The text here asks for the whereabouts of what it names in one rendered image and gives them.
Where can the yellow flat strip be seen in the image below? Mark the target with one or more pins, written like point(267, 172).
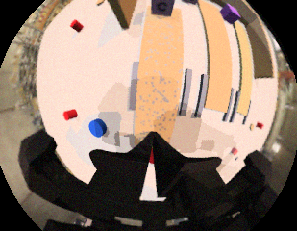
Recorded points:
point(245, 69)

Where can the pink labelled cube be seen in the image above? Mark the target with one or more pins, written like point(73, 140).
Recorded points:
point(162, 7)

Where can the orange strip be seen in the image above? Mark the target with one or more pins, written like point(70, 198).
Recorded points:
point(160, 74)
point(219, 59)

